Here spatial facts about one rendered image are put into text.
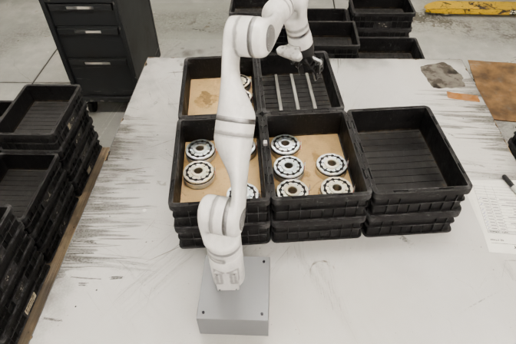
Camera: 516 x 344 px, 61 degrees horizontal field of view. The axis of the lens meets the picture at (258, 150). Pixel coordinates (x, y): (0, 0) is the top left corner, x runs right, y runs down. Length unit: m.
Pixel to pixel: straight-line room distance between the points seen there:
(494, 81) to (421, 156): 2.14
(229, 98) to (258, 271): 0.54
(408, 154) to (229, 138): 0.81
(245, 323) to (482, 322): 0.67
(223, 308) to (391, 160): 0.76
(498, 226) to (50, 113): 2.11
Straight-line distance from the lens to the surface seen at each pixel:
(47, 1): 2.85
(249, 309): 1.24
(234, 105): 0.98
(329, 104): 1.78
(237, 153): 0.98
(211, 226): 1.02
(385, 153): 1.60
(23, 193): 2.32
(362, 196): 1.32
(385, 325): 1.37
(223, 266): 1.16
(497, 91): 3.61
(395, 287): 1.43
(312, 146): 1.58
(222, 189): 1.44
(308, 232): 1.44
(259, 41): 0.97
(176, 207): 1.29
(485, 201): 1.74
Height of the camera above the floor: 1.91
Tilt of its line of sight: 44 degrees down
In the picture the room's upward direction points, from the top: 2 degrees counter-clockwise
